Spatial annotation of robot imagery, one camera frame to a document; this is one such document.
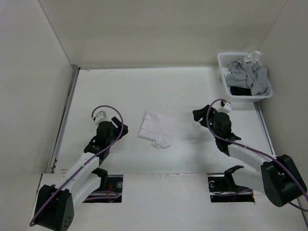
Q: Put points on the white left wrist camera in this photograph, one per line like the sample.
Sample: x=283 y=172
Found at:
x=101 y=116

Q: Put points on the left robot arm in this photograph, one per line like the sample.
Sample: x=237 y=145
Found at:
x=56 y=204

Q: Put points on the white tank top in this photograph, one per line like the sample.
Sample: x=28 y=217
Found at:
x=158 y=129

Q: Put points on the white perforated plastic basket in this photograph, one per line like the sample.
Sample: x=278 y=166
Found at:
x=224 y=58

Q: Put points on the black garment in basket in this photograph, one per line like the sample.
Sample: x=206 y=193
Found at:
x=238 y=91

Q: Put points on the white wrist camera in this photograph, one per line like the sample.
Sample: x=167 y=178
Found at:
x=101 y=116
x=225 y=107

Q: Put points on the white garment on basket rim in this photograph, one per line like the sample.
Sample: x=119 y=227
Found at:
x=253 y=57

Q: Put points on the metal table edge rail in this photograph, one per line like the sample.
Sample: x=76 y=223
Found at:
x=55 y=151

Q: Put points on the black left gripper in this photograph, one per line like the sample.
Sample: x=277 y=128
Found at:
x=118 y=130

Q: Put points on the grey tank top in basket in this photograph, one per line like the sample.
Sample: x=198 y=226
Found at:
x=248 y=75

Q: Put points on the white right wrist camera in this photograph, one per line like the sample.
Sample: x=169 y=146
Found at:
x=225 y=107

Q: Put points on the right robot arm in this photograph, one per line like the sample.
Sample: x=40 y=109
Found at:
x=275 y=176

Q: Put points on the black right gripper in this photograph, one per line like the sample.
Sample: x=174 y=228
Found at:
x=198 y=114

